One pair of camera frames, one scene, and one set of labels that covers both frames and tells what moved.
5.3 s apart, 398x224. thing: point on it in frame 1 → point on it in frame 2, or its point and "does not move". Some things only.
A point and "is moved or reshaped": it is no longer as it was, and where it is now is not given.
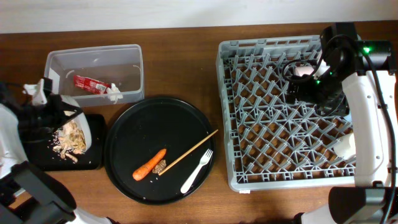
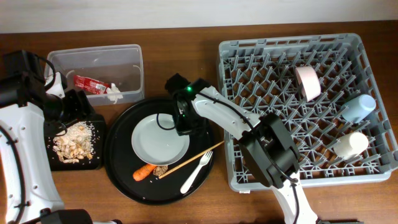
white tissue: [114, 93] does not move
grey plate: [83, 122] → [155, 140]
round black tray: [143, 129] does not move
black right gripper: [337, 105] → [182, 128]
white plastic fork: [204, 159] does not move
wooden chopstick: [187, 152] → [188, 160]
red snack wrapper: [91, 85] does not move
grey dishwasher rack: [272, 143] does not move
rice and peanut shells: [68, 141] is moved or reshaped
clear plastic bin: [92, 74] does not move
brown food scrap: [160, 167] does not move
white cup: [345, 147] does not move
